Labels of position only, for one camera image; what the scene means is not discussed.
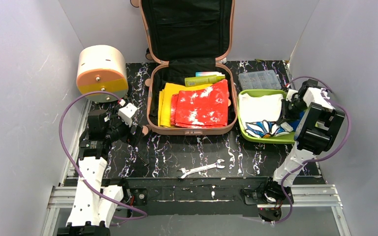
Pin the blue cloth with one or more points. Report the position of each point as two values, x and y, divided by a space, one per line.
297 124

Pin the red snack packet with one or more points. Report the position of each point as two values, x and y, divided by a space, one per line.
204 107

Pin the teal pink tube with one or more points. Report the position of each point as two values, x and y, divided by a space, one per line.
208 73

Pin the aluminium frame rail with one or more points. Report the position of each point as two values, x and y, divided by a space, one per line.
62 195

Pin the pink hard-shell suitcase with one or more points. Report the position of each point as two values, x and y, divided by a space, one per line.
185 37

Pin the white printed garment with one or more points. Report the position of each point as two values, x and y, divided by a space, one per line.
259 115

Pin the silver open-end wrench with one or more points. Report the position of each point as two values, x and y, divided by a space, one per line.
217 165

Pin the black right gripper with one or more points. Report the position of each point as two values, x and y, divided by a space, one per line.
286 114

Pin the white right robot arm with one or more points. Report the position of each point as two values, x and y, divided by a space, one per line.
319 124

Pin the cream cylindrical drum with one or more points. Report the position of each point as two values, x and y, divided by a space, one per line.
102 68

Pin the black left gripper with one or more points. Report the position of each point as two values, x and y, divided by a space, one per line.
135 134

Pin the black spring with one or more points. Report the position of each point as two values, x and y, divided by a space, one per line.
143 159

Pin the green plastic tray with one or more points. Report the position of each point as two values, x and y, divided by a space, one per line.
284 139

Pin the yellow snack packet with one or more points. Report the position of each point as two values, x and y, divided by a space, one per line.
165 98

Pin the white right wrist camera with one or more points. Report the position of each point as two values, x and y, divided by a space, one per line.
290 94

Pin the clear plastic screw box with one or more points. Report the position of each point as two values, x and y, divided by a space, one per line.
266 79

